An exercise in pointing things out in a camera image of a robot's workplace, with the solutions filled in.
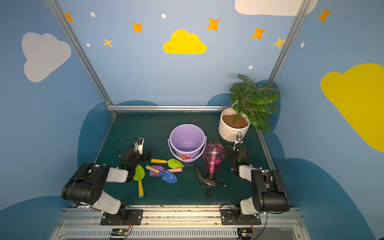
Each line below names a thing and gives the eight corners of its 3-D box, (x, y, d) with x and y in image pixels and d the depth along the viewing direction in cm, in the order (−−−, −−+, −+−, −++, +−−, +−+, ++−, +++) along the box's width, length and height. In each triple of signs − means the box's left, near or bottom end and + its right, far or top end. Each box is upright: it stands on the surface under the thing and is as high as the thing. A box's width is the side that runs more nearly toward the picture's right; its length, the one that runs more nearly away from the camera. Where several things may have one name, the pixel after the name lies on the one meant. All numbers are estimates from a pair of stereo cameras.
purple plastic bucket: (170, 166, 95) (166, 151, 81) (173, 139, 108) (170, 123, 94) (205, 166, 95) (207, 152, 81) (203, 140, 108) (205, 124, 94)
